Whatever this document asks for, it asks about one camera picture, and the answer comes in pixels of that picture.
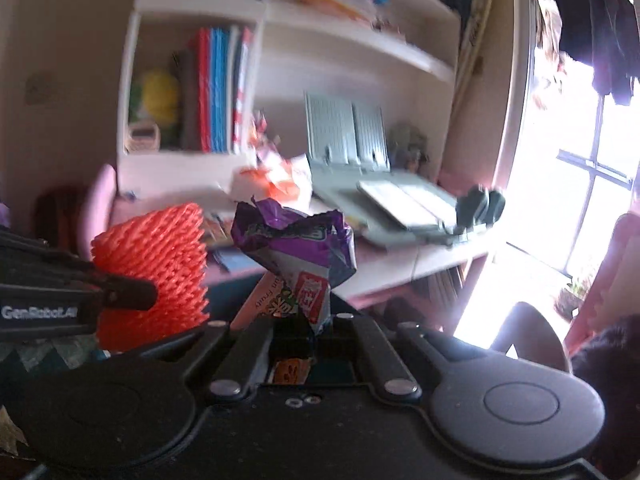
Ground white bookshelf hutch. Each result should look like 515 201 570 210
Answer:
116 0 460 200

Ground yellow plush toy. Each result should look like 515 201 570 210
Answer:
129 68 181 128

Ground hanging dark clothes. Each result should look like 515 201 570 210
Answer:
554 0 639 106

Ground red and blue books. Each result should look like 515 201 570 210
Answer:
180 25 254 154

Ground orange tissue pack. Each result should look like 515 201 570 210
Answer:
229 155 312 212

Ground green book stand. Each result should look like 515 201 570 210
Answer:
305 93 390 172

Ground orange foam fruit net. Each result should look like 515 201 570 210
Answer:
91 203 208 353

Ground open white book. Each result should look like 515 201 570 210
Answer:
357 181 457 231

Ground purple snack wrapper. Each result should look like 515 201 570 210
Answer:
231 198 357 334

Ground pink study desk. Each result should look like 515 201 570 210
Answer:
79 162 497 311

